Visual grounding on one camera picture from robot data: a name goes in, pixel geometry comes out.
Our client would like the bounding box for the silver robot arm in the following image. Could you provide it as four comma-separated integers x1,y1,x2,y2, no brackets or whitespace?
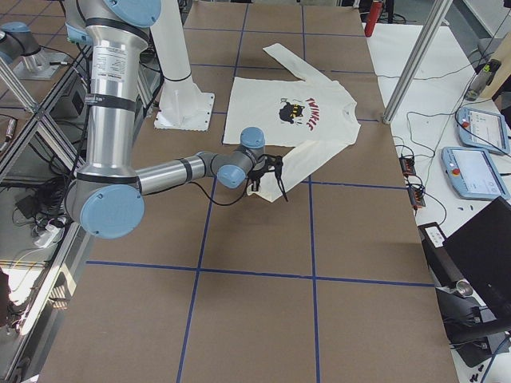
64,1,283,239

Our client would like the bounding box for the grey control box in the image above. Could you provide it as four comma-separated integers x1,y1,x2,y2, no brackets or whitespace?
50,85,85,119

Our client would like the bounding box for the red cylinder tube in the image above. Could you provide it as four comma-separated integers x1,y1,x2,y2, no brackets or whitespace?
364,0,382,38

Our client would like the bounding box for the orange circuit board near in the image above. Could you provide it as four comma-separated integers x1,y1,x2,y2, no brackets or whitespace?
407,185,426,210

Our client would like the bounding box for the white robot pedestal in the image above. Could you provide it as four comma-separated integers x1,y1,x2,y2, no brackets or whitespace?
151,1,215,132

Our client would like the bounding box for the orange circuit board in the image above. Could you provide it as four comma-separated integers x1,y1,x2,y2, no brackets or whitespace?
407,185,426,210
399,156,417,177

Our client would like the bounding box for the far teach pendant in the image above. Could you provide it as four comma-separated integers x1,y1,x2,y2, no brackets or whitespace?
455,106,510,156

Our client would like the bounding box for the teach pendant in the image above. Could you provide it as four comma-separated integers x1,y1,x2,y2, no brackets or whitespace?
441,147,510,200
455,106,510,156

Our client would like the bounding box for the cream cat print shirt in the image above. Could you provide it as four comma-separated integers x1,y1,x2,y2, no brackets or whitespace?
223,43,360,190

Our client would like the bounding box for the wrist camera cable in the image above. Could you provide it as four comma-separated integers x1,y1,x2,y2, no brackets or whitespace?
187,175,260,207

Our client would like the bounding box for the orange circuit board far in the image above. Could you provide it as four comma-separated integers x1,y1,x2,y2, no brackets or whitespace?
399,156,417,177

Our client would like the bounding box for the aluminium frame post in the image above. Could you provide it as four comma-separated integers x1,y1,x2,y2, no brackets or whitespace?
382,0,454,124

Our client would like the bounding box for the near teach pendant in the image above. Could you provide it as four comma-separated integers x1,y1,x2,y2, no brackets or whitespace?
441,147,510,200

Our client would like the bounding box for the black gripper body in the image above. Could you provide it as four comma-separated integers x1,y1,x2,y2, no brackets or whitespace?
248,154,276,190

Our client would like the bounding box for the aluminium frame rail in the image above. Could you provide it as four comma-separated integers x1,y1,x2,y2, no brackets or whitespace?
1,48,92,382

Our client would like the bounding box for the tangle of floor cables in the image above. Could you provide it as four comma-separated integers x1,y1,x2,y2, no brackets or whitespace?
11,175,77,248

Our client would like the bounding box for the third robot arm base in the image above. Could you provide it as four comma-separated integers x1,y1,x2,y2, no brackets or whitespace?
1,22,58,81

